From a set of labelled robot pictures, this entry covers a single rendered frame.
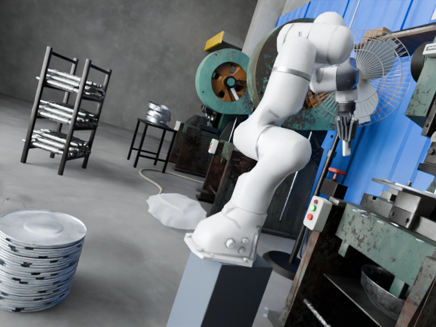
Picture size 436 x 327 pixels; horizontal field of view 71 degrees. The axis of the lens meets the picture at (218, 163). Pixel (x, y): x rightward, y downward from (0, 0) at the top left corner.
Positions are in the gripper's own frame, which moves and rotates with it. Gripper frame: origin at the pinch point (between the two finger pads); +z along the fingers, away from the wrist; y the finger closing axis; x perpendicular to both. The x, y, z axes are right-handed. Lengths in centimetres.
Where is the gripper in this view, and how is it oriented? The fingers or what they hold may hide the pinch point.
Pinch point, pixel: (346, 147)
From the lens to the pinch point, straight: 148.9
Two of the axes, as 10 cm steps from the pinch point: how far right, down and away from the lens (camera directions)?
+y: 2.7, 2.2, -9.4
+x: 9.6, -1.8, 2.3
